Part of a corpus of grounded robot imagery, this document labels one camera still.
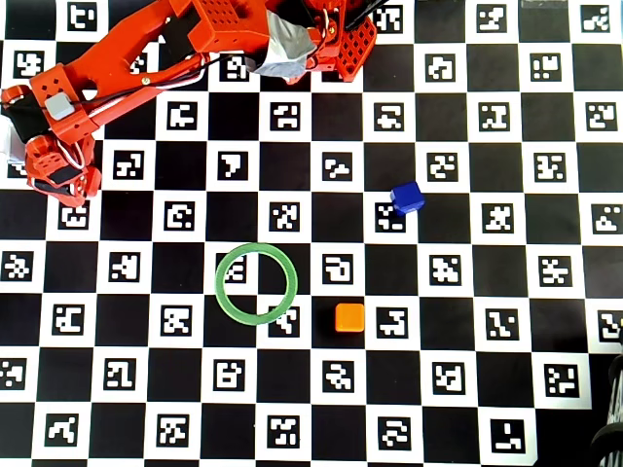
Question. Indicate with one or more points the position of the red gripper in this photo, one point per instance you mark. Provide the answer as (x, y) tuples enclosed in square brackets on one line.
[(73, 191)]

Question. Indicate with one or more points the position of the orange cube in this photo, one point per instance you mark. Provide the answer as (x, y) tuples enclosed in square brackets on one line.
[(350, 317)]

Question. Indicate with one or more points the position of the blue cube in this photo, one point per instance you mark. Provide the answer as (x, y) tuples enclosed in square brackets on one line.
[(408, 198)]

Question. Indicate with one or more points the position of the red robot arm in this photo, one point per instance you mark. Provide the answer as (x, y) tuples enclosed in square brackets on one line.
[(112, 63)]

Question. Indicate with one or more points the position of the small grey square module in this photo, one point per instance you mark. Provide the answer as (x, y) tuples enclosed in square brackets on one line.
[(59, 107)]

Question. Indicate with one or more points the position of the black white marker mat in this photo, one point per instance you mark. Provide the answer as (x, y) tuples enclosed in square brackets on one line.
[(340, 389)]

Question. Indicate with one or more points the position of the clear tape strip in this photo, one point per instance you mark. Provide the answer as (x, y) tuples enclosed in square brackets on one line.
[(542, 3)]

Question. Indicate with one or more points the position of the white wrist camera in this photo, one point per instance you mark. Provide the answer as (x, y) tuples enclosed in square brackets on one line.
[(10, 141)]

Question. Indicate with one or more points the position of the silver duct tape wrap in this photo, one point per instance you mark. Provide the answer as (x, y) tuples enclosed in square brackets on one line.
[(287, 46)]

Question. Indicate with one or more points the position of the black camera stand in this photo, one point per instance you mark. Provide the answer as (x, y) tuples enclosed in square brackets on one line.
[(611, 413)]

